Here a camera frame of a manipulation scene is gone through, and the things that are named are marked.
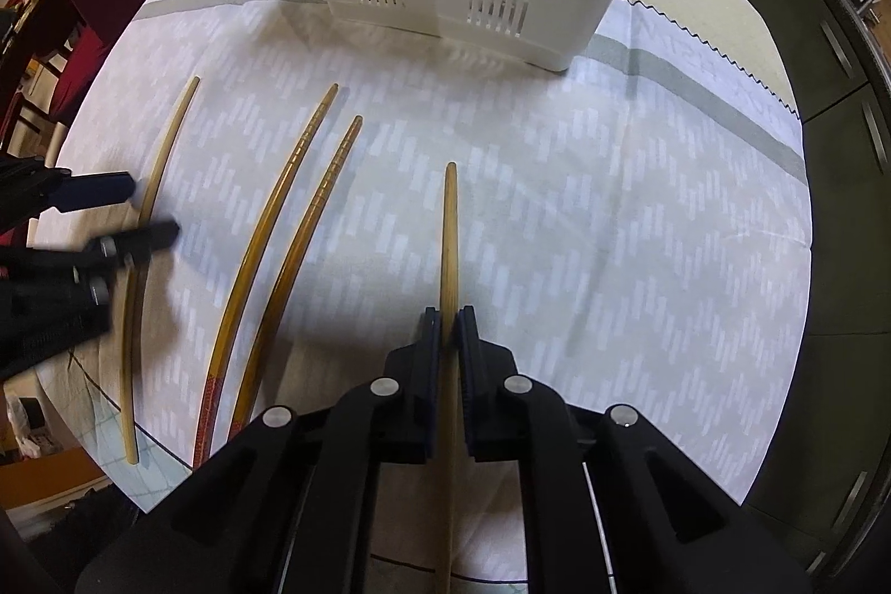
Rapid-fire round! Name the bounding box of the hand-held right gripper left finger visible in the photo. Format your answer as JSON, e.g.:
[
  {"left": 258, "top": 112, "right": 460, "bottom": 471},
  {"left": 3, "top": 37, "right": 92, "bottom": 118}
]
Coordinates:
[{"left": 73, "top": 305, "right": 445, "bottom": 594}]

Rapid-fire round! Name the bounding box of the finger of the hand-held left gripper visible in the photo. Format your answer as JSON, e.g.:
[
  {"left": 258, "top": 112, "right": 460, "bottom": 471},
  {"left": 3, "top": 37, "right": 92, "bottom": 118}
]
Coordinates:
[
  {"left": 70, "top": 219, "right": 184, "bottom": 297},
  {"left": 38, "top": 169, "right": 139, "bottom": 214}
]

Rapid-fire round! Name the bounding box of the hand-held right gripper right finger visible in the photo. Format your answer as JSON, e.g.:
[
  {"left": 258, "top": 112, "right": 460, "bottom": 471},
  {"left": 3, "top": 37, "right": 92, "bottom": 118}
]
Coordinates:
[{"left": 455, "top": 305, "right": 815, "bottom": 594}]

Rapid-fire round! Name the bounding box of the light bamboo chopstick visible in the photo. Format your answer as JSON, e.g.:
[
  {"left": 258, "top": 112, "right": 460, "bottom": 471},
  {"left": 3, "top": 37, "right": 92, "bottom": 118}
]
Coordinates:
[
  {"left": 120, "top": 75, "right": 203, "bottom": 468},
  {"left": 438, "top": 161, "right": 462, "bottom": 594}
]

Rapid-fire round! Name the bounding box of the ringed brown chopstick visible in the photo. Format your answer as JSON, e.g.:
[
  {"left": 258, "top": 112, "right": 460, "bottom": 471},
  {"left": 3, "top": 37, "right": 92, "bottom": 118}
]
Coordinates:
[
  {"left": 226, "top": 114, "right": 365, "bottom": 435},
  {"left": 191, "top": 82, "right": 341, "bottom": 473}
]

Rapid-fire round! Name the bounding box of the white patterned cloth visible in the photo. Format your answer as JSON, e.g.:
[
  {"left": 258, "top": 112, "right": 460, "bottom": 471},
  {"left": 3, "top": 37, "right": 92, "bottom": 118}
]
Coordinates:
[{"left": 35, "top": 0, "right": 815, "bottom": 571}]

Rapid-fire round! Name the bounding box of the long green base cabinet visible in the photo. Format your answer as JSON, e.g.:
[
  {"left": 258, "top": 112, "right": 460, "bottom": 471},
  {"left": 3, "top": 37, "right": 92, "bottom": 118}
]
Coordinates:
[{"left": 731, "top": 0, "right": 891, "bottom": 574}]

